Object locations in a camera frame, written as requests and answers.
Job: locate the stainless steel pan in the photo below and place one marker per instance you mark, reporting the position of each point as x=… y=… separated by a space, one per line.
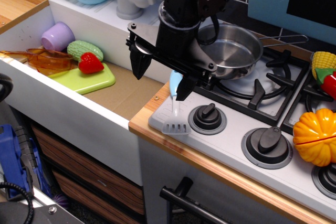
x=235 y=51

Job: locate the toy corn cob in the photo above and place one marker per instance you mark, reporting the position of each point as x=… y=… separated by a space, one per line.
x=322 y=59

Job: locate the black stove knob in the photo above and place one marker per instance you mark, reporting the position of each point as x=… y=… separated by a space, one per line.
x=324 y=179
x=207 y=119
x=267 y=148

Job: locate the green toy gourd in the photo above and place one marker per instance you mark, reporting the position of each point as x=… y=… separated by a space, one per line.
x=78 y=47

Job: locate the green cutting board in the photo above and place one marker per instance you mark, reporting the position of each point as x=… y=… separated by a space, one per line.
x=85 y=83

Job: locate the red toy strawberry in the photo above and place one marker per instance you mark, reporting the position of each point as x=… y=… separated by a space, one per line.
x=89 y=63

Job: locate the orange transparent plastic scoop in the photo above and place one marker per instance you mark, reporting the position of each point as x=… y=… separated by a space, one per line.
x=44 y=61

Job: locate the red toy pepper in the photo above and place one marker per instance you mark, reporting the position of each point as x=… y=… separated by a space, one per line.
x=326 y=80

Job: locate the black oven door handle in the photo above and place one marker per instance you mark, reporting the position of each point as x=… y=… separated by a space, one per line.
x=178 y=197

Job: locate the right black burner grate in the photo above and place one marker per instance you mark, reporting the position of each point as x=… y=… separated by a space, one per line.
x=310 y=98

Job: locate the light blue toy microwave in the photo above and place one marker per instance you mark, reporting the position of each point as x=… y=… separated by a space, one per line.
x=314 y=18

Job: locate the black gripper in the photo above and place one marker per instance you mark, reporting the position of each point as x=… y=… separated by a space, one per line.
x=173 y=43

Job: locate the left black stove knob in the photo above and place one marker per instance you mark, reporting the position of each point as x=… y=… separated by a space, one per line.
x=207 y=119

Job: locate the black burner grate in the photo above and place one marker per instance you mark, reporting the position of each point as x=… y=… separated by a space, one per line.
x=310 y=98
x=264 y=94

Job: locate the white toy sink basin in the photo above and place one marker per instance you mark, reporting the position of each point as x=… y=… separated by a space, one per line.
x=96 y=123

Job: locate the wooden drawer fronts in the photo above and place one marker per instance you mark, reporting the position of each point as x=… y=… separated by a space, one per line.
x=106 y=193

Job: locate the blue handled grey spatula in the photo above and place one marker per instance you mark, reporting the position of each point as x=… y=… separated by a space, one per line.
x=175 y=124

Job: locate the right black stove knob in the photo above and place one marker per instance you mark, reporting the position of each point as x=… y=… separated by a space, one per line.
x=324 y=179

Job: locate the middle black stove knob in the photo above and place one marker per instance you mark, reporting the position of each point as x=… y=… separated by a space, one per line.
x=267 y=148

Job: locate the purple plastic cup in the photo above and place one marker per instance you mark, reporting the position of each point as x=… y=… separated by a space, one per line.
x=57 y=37

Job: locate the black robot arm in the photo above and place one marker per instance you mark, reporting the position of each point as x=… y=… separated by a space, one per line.
x=208 y=29

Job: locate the blue clamp tool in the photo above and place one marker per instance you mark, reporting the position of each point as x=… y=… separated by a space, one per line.
x=20 y=160

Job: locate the orange toy pumpkin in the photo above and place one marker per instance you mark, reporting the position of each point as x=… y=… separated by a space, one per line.
x=314 y=137

